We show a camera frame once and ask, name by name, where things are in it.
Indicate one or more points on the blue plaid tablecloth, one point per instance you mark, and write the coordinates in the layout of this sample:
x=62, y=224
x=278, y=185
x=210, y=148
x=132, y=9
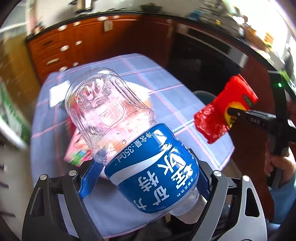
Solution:
x=173, y=104

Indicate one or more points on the red snack wrapper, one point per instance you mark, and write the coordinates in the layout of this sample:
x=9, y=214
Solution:
x=213, y=121

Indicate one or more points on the white paper sheet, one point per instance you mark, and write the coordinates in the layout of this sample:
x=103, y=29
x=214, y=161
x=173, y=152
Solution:
x=58, y=93

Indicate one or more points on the black built-in oven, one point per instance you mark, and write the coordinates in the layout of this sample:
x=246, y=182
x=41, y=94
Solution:
x=203, y=62

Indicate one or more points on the pink carton box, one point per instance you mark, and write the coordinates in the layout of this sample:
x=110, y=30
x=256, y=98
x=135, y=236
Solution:
x=78, y=151

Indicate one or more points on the person's right hand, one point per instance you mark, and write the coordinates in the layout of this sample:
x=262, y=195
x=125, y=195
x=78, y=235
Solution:
x=285, y=163

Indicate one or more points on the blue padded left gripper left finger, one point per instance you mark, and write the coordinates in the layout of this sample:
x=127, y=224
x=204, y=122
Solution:
x=89, y=174

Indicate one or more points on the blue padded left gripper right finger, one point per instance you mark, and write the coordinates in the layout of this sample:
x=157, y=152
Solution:
x=203, y=185

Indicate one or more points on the clear bottle blue label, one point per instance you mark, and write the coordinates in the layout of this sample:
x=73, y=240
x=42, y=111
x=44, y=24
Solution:
x=151, y=167

